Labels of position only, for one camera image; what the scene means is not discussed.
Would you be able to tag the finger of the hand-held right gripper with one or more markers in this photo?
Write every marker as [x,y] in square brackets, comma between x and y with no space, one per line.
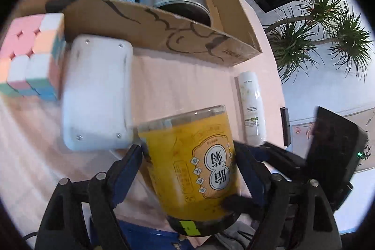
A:
[288,163]

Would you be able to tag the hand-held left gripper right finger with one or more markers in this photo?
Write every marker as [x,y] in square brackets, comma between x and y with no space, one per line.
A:
[252,179]

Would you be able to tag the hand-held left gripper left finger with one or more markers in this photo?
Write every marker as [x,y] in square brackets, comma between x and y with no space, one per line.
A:
[129,169]

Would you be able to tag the yellow label clear jar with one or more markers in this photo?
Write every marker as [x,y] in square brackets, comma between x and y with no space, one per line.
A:
[187,162]

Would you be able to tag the flower printed board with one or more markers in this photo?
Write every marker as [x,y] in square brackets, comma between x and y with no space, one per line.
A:
[300,135]

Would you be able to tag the black remote control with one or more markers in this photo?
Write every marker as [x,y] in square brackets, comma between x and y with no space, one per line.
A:
[286,125]

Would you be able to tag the grey cloth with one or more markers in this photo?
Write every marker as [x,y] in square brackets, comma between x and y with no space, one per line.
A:
[231,236]

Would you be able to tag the blue cloth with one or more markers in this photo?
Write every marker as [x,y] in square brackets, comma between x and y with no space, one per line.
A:
[137,235]

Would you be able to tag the white spray bottle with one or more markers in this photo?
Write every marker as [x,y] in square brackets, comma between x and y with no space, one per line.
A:
[250,103]

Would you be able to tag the white plastic box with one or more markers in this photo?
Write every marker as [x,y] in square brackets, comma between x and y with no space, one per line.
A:
[96,91]

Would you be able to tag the green palm plant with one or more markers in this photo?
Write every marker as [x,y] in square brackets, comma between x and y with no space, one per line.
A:
[319,33]

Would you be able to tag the pastel puzzle cube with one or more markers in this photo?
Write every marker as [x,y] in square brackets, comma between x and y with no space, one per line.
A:
[32,62]

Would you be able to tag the brown cardboard box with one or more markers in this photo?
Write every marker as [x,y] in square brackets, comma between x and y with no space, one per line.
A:
[187,30]

